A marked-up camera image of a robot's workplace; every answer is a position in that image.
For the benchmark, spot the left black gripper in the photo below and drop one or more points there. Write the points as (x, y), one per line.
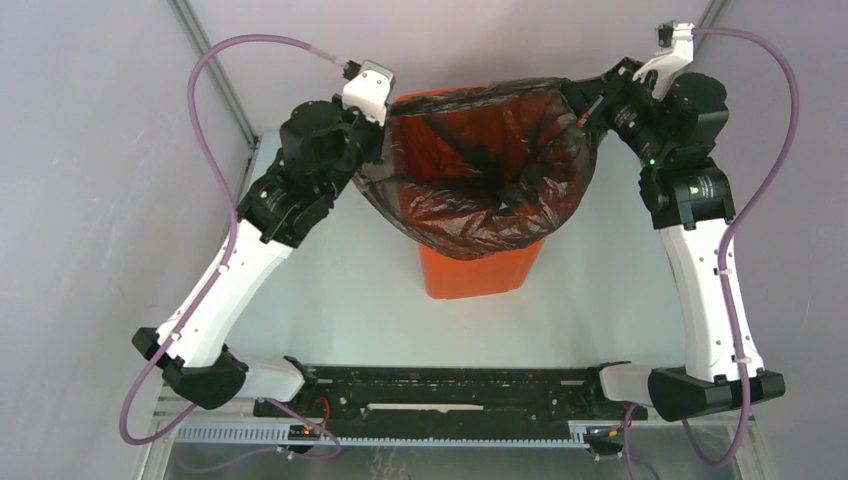
(376, 129)

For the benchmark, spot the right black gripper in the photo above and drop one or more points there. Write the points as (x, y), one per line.
(592, 98)

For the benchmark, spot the black plastic trash bag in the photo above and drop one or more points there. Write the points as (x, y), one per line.
(475, 171)

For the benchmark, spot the orange plastic trash bin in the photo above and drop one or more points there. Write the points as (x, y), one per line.
(448, 278)

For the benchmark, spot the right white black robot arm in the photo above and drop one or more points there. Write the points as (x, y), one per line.
(691, 206)

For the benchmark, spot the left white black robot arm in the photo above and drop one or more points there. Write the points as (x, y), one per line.
(322, 145)

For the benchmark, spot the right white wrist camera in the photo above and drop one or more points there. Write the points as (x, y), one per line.
(676, 51)

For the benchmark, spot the right aluminium frame post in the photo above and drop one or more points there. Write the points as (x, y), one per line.
(711, 16)

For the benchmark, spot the aluminium frame post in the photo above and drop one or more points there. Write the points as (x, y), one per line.
(195, 33)
(711, 16)

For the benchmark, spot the left aluminium frame post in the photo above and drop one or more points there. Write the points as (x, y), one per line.
(195, 33)

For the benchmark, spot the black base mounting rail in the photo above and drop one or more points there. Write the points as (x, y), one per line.
(475, 403)

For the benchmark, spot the white slotted cable duct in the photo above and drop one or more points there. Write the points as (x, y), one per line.
(293, 434)

